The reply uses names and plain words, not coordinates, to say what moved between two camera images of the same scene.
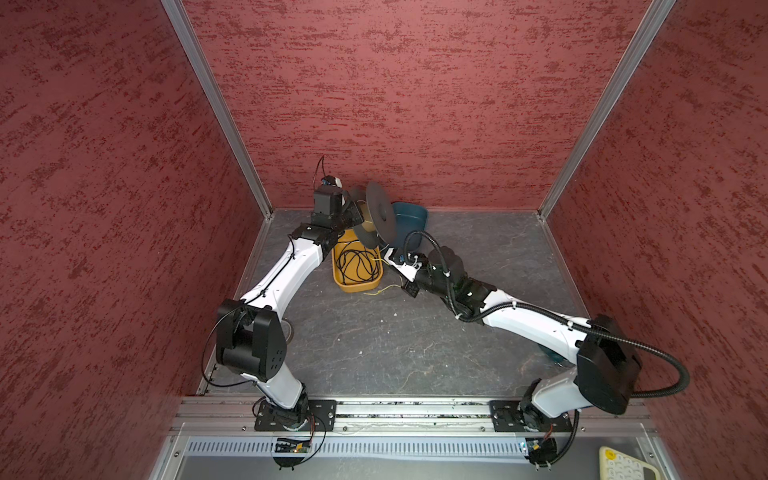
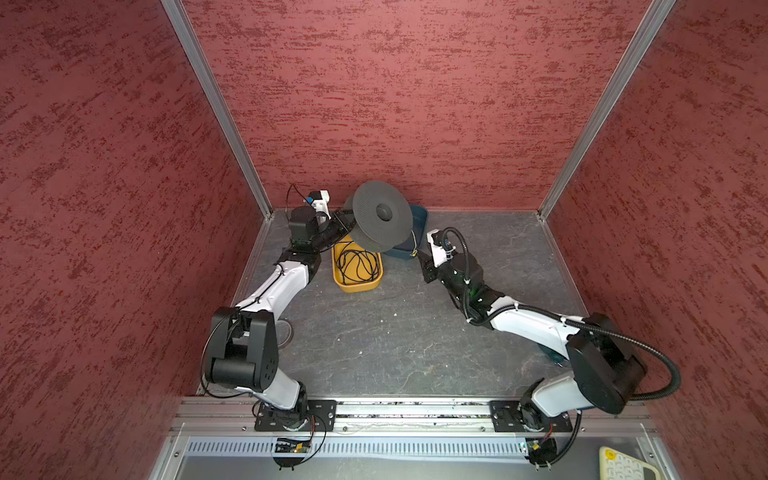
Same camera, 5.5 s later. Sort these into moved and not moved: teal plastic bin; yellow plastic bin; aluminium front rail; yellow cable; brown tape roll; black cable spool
Moved: black cable spool; yellow cable
Not moved: brown tape roll; aluminium front rail; yellow plastic bin; teal plastic bin
